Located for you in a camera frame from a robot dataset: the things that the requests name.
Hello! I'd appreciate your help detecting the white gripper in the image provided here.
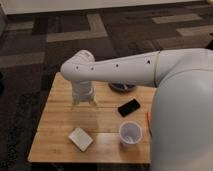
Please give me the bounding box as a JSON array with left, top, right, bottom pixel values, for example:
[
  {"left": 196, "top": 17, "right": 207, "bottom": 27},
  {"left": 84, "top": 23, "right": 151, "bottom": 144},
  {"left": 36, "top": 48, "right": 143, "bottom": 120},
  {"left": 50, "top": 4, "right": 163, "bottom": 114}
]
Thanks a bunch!
[{"left": 71, "top": 81, "right": 98, "bottom": 109}]

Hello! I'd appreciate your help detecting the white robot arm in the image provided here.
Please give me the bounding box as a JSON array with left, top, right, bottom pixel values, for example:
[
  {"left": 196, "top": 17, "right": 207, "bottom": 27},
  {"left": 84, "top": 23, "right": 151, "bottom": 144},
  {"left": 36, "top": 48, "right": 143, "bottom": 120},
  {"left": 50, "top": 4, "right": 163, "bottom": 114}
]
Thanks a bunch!
[{"left": 60, "top": 48, "right": 213, "bottom": 171}]

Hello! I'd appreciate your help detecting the dark blue ceramic bowl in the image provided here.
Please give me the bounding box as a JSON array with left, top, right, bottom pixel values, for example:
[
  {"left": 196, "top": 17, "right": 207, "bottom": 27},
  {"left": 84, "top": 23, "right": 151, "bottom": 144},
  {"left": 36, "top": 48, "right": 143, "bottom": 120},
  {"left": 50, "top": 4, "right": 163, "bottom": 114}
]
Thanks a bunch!
[{"left": 109, "top": 83, "right": 136, "bottom": 92}]

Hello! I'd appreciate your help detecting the white rectangular box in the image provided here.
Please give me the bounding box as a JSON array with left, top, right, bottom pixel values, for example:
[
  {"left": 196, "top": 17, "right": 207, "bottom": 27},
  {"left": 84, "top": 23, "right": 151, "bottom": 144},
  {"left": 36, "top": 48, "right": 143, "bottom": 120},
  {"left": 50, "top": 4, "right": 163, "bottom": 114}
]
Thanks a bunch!
[{"left": 68, "top": 127, "right": 93, "bottom": 151}]

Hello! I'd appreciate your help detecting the wooden table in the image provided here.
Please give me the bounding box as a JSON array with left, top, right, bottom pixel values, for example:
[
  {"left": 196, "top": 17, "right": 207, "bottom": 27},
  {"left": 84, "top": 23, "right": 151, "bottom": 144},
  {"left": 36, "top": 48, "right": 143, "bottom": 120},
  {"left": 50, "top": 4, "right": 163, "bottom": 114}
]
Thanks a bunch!
[{"left": 28, "top": 74, "right": 155, "bottom": 164}]

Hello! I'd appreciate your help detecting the black smartphone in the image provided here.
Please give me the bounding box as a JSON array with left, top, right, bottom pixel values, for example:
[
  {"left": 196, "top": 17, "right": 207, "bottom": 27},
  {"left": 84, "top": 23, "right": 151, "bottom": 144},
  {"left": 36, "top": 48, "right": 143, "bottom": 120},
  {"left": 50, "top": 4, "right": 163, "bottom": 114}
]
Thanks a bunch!
[{"left": 118, "top": 99, "right": 140, "bottom": 117}]

